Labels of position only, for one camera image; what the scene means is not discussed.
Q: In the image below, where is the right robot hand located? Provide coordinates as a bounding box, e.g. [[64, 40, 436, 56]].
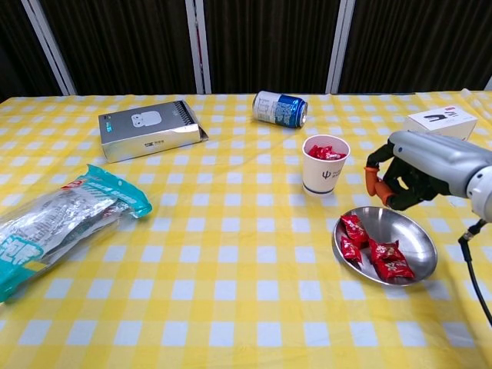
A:
[[364, 130, 492, 211]]

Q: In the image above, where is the metal bowl of red candies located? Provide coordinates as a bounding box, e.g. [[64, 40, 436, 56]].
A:
[[331, 205, 439, 288]]

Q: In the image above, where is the white paper cup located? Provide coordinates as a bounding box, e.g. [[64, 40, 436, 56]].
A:
[[301, 134, 351, 197]]

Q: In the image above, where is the white stapler box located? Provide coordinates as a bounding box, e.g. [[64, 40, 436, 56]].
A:
[[403, 106, 479, 141]]

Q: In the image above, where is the blue beverage can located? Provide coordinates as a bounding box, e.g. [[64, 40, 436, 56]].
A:
[[252, 90, 309, 130]]

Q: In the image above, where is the yellow checkered tablecloth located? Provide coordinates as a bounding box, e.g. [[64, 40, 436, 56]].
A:
[[0, 88, 492, 369]]

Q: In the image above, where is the silver earbuds box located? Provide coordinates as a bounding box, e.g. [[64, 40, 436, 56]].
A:
[[98, 99, 210, 164]]

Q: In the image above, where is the teal snack bag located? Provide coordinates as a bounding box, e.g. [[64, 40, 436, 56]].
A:
[[0, 164, 154, 304]]

